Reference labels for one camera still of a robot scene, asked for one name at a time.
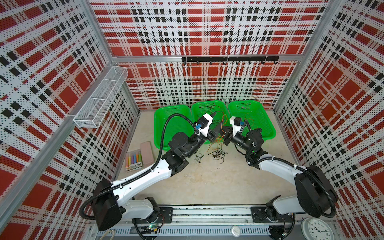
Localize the middle green plastic basket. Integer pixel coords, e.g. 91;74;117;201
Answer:
191;101;231;148

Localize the right green plastic basket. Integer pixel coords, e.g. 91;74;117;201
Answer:
228;100;276;141

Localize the pink eraser block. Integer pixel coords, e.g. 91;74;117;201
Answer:
140;141;155;167

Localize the metal base rail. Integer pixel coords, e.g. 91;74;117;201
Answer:
86;204;340;240

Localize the coloured marker pack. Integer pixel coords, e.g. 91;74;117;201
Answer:
125;150;143;172

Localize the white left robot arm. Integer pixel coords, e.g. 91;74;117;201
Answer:
79;113;217;231

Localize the left green plastic basket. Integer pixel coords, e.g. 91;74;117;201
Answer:
154;105;194;152

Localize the black hook rail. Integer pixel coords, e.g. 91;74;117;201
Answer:
181;56;280;63

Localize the green plastic basket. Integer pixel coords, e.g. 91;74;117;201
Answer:
154;105;194;152
191;101;231;148
228;100;276;141

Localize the red thin cable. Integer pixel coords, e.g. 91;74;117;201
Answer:
206;103;230;121

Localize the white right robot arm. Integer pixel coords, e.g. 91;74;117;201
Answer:
219;118;339;222

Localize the white wire mesh shelf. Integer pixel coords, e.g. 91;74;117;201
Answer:
74;66;128;129

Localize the white round clock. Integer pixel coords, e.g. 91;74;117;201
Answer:
301;218;335;240

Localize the black thin cable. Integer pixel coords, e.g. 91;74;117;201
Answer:
192;149;205;164
207;143;229;165

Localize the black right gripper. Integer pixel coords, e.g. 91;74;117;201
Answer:
218;126;252;154

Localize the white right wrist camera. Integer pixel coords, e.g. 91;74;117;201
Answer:
230;116;245;138

